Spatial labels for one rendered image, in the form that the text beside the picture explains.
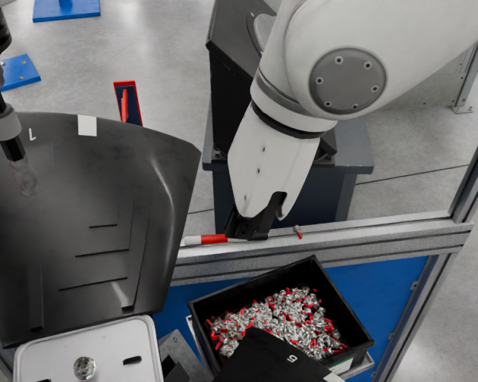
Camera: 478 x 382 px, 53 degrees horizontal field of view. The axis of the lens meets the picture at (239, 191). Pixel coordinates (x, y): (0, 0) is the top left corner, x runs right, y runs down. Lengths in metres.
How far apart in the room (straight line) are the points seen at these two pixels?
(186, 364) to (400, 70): 0.38
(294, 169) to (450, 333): 1.47
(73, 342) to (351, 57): 0.25
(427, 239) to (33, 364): 0.72
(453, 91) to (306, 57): 2.47
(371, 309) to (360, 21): 0.87
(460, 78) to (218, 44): 2.11
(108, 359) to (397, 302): 0.85
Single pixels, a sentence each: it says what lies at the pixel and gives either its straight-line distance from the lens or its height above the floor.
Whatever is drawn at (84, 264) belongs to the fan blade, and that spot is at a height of 1.21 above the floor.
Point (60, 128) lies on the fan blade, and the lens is 0.48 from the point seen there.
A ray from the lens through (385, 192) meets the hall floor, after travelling 2.20.
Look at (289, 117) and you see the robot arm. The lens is 0.40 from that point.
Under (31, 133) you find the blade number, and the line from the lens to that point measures 0.47.
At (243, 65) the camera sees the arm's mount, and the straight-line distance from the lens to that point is 0.74.
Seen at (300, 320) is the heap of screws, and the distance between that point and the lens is 0.75.
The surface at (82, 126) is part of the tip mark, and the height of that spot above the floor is 1.22.
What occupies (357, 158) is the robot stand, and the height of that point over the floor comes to 0.93.
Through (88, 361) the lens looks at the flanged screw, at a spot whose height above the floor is 1.22.
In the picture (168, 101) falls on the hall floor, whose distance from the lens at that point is 2.66.
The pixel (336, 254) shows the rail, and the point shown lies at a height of 0.82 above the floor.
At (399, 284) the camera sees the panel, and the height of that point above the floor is 0.67.
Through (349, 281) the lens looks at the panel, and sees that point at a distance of 0.98.
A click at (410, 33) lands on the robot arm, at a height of 1.37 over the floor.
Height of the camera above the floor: 1.49
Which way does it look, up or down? 45 degrees down
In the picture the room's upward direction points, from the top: straight up
